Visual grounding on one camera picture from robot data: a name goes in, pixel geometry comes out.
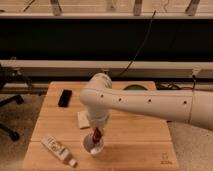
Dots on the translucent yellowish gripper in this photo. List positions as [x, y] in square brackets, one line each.
[99, 131]

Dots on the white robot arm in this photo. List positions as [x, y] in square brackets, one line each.
[185, 106]

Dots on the white rectangular block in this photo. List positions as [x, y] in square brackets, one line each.
[82, 120]

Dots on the black phone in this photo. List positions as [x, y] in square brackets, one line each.
[65, 98]

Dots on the green bowl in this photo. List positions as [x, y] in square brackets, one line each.
[135, 87]

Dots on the white labelled bottle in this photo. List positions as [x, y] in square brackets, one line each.
[59, 150]

